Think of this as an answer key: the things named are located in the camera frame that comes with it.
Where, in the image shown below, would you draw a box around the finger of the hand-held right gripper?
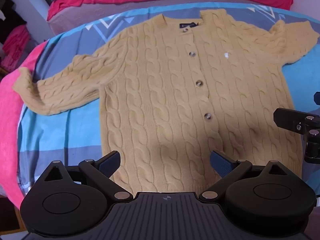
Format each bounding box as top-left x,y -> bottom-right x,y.
273,107 -> 320,164

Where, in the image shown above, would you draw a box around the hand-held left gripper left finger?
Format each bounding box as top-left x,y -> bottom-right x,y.
44,151 -> 133,202

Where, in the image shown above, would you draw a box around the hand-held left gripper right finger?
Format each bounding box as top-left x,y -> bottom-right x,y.
199,150 -> 287,202

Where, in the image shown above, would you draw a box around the yellow cable-knit cardigan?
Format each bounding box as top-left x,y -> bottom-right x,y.
13,8 -> 320,193

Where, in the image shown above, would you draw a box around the pink folded clothes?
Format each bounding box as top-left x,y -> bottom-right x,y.
0,24 -> 32,73

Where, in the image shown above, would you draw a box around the blue patterned bedsheet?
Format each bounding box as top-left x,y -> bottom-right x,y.
15,0 -> 320,195

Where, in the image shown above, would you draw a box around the pink blanket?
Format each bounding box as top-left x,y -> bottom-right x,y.
0,40 -> 48,207

